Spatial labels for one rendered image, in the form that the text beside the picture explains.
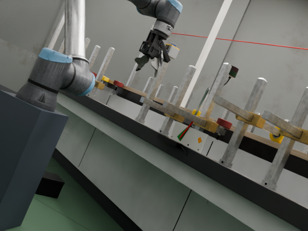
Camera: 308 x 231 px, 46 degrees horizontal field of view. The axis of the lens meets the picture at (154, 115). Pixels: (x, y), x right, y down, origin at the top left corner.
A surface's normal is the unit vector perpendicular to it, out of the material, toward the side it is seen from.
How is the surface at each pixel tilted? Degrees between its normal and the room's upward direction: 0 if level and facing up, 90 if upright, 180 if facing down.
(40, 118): 90
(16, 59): 90
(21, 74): 90
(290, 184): 90
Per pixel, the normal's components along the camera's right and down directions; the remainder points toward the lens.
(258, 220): -0.73, -0.32
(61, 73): 0.78, 0.35
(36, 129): 0.88, 0.39
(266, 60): -0.26, -0.11
